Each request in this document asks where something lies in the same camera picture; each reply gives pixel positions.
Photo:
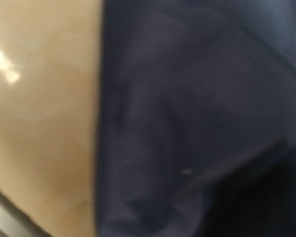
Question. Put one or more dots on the aluminium front frame rail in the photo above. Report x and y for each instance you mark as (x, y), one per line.
(14, 223)

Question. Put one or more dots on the blue wrapping paper sheet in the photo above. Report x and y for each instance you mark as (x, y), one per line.
(197, 123)

